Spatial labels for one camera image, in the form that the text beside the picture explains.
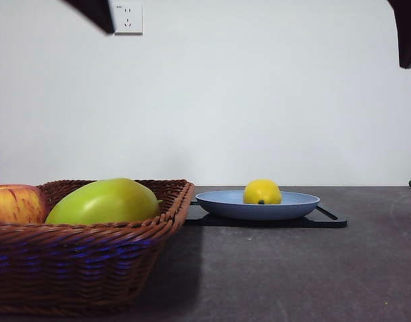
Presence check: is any white wall socket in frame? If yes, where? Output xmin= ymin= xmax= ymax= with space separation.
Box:
xmin=112 ymin=3 xmax=143 ymax=36

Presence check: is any brown wicker basket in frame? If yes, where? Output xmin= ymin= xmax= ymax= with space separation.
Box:
xmin=0 ymin=178 xmax=196 ymax=318

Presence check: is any black tray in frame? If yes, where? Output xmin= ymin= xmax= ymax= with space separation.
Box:
xmin=183 ymin=200 xmax=349 ymax=229

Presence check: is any green mango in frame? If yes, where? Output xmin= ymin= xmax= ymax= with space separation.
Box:
xmin=45 ymin=177 xmax=164 ymax=226

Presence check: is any yellow lemon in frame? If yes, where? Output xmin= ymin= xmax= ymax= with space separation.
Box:
xmin=243 ymin=178 xmax=282 ymax=205

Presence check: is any red yellow apple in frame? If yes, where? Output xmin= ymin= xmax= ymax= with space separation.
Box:
xmin=0 ymin=184 xmax=50 ymax=225

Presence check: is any blue plate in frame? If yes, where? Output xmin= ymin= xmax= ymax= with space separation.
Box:
xmin=194 ymin=190 xmax=322 ymax=221

